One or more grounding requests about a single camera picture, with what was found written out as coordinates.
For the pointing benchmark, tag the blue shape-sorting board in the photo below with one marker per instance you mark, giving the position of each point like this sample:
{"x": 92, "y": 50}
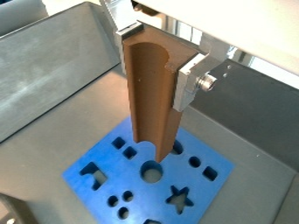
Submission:
{"x": 128, "y": 189}

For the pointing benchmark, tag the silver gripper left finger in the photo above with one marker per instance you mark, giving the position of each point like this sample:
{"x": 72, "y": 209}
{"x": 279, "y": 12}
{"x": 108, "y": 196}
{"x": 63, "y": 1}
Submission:
{"x": 122, "y": 18}

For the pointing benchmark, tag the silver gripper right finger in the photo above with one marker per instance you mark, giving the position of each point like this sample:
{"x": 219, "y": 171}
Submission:
{"x": 194, "y": 74}

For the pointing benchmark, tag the dark object at corner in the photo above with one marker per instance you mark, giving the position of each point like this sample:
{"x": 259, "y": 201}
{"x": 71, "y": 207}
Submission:
{"x": 15, "y": 211}

